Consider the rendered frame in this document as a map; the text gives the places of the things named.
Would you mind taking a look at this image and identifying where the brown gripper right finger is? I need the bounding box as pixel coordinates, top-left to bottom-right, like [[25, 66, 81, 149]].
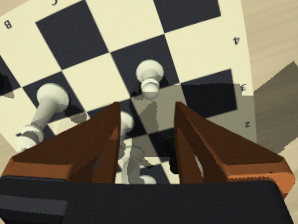
[[174, 101, 295, 199]]

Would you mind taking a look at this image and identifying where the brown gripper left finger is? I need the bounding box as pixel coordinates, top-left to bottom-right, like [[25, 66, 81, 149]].
[[0, 101, 121, 183]]

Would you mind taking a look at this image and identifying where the black and cream chessboard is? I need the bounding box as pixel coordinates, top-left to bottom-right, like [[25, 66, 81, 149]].
[[0, 0, 257, 184]]

